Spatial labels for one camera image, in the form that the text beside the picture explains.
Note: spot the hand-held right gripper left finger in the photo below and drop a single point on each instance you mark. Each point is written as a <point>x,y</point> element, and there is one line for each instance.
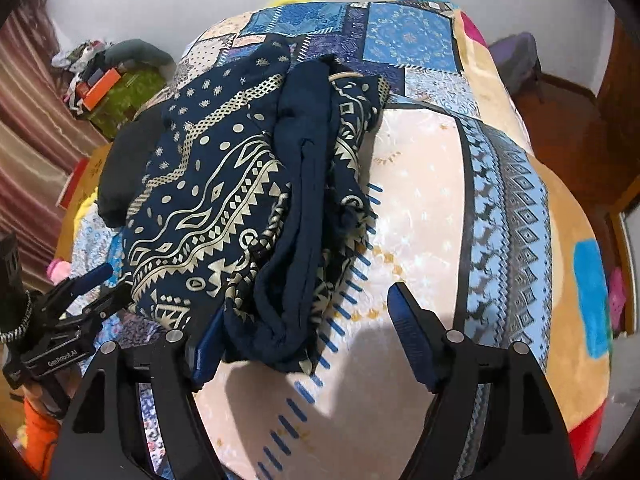
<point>205,355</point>

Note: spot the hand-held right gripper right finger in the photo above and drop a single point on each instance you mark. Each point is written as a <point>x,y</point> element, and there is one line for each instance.
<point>415,340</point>

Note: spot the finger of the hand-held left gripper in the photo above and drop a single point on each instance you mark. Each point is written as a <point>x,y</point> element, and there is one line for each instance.
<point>87,279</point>
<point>107,300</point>

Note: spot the navy patterned hoodie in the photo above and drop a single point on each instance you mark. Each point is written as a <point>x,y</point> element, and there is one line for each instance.
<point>200,210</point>

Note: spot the pink cloth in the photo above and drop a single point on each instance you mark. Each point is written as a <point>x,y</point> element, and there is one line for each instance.
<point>57,271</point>

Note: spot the yellow cloth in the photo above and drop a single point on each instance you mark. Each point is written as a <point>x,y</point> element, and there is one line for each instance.
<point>87,201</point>

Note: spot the red box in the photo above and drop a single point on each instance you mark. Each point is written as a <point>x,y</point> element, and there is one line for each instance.
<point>70,187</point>

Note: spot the black folded garment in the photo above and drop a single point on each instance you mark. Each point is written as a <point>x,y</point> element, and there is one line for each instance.
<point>120,175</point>

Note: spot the patchwork printed blanket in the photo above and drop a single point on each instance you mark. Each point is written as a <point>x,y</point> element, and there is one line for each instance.
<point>425,210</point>

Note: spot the striped brown curtain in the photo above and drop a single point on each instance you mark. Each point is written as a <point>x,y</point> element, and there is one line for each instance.
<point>35,135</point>

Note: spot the green cardboard box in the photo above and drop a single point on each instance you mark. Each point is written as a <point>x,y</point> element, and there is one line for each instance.
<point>130,97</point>

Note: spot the orange flat box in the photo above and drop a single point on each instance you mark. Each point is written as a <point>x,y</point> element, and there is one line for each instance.
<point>100,89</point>

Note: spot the pink plastic item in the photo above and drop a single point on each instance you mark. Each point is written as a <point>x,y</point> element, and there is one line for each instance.
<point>616,300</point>

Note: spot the pile of assorted cloths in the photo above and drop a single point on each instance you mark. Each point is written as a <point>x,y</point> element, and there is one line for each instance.
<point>77,67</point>

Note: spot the grey rolled cloth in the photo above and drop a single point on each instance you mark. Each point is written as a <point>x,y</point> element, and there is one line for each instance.
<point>140,51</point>

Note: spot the purple grey bag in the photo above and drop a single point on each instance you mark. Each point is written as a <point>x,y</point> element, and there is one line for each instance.
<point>515,57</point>

